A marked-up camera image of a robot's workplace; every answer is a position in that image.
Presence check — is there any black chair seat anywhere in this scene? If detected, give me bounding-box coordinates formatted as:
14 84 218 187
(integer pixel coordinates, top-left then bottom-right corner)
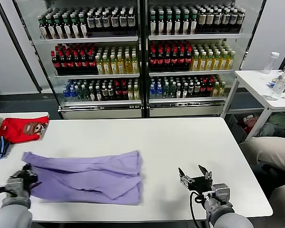
250 162 285 198

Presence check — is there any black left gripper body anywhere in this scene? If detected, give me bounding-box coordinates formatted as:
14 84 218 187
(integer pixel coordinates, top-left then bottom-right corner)
11 170 38 190

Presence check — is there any red cloth heap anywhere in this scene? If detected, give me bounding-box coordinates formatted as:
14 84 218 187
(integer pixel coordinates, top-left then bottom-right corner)
237 115 259 133

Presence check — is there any green clothes pile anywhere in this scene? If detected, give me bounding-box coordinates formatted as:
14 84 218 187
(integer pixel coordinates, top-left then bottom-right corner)
258 111 285 138

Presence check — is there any dark plastic crate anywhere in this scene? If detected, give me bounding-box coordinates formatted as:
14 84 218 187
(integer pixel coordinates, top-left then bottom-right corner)
228 114 249 143

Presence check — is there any dark bottle beige label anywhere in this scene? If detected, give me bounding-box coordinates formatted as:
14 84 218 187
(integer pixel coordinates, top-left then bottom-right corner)
197 9 206 33
205 9 214 33

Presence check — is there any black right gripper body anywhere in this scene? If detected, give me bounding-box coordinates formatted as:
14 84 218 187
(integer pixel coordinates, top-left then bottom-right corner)
189 176 213 191

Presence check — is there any glass beverage display cooler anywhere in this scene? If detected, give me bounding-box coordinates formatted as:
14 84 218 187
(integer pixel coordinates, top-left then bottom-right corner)
142 0 266 118
13 0 145 120

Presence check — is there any clear bottle white cap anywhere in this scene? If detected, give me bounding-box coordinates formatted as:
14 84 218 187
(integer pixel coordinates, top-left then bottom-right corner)
263 51 280 74

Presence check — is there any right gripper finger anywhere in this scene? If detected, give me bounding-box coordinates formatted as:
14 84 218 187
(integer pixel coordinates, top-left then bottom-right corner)
178 167 196 189
198 164 213 181

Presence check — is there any purple t-shirt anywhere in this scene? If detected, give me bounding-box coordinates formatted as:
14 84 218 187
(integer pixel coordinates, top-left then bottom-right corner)
21 149 143 206

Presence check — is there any red cartoon print t-shirt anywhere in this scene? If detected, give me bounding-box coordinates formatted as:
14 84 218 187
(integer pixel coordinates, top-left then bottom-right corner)
0 115 50 144

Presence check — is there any white side table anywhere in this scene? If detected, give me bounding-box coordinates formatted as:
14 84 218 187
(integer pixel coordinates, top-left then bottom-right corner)
219 68 285 141

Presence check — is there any white metal cooler shelf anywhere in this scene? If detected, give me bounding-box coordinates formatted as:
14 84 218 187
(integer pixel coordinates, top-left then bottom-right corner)
148 33 244 40
39 36 139 44
149 96 226 104
61 99 142 106
149 69 235 77
54 73 140 78

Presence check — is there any small white table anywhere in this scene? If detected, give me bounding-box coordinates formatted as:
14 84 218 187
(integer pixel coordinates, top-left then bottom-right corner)
0 112 50 121

